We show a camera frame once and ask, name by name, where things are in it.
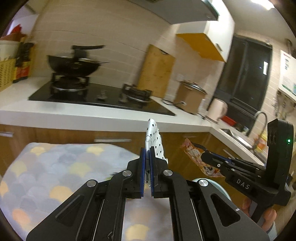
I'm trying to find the black gas stove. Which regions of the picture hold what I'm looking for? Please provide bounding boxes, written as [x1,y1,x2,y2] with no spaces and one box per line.
[29,73,175,116]

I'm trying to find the white water heater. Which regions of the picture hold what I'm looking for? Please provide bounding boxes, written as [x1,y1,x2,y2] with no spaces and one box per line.
[278,50,296,102]

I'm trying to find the wooden base cabinets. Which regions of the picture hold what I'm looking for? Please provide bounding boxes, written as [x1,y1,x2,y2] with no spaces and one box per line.
[1,125,261,180]

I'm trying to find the pink orange snack packet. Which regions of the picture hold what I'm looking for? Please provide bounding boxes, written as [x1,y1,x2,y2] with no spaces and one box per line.
[181,138,223,178]

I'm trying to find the white dotted paper wrapper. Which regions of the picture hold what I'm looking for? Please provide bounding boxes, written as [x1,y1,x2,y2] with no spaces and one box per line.
[145,118,168,187]

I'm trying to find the scallop pattern tablecloth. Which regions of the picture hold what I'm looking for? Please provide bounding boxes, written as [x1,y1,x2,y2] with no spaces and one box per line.
[1,143,173,240]

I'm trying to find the yellow woven basket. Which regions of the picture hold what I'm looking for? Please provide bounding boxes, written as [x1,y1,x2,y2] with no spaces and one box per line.
[0,59,16,91]

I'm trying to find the steel sink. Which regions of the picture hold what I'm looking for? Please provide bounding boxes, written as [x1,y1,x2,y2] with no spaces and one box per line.
[220,128,252,150]

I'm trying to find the black wok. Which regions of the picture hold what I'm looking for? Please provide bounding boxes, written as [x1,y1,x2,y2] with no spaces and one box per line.
[47,45,108,77]

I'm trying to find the yellow detergent bottle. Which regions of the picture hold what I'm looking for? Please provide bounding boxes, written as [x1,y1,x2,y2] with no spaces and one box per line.
[255,130,267,153]

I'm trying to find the light blue trash basket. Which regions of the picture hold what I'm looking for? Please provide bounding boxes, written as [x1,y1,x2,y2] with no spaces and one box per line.
[193,178,231,201]

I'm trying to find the steel faucet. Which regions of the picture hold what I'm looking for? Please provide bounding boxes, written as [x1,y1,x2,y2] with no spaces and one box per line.
[246,110,268,137]

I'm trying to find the range hood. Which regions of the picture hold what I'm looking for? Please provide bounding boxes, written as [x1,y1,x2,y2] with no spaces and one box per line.
[131,0,219,25]

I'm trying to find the right hand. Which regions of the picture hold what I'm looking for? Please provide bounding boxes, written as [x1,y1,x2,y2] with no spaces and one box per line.
[241,197,277,240]

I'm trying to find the pink electric kettle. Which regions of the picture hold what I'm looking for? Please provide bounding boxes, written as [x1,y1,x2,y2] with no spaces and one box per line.
[206,98,228,123]

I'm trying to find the dark window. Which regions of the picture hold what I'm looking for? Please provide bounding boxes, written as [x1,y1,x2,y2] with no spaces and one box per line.
[213,35,273,135]

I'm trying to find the bamboo cutting board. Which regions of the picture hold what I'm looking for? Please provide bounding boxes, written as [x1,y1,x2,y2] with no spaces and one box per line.
[137,45,176,98]

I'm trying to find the white wall cabinet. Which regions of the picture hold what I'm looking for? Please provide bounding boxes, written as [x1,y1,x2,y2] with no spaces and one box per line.
[176,1,235,62]

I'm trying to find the soy sauce bottles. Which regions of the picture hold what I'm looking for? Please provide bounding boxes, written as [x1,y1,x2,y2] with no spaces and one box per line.
[13,42,34,83]

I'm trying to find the red tray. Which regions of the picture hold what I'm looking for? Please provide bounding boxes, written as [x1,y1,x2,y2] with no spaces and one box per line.
[221,115,236,126]

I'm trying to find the brown rice cooker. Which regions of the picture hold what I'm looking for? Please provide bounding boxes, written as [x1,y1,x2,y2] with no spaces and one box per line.
[173,81,207,114]

